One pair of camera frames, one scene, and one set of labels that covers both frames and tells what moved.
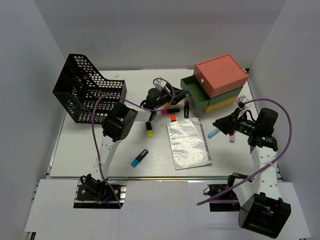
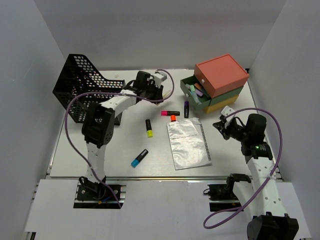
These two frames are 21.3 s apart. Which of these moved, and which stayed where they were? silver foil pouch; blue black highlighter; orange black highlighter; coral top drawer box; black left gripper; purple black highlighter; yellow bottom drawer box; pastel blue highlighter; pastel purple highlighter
Moved: pastel purple highlighter; black left gripper; pastel blue highlighter
Stayed: purple black highlighter; yellow bottom drawer box; orange black highlighter; coral top drawer box; blue black highlighter; silver foil pouch
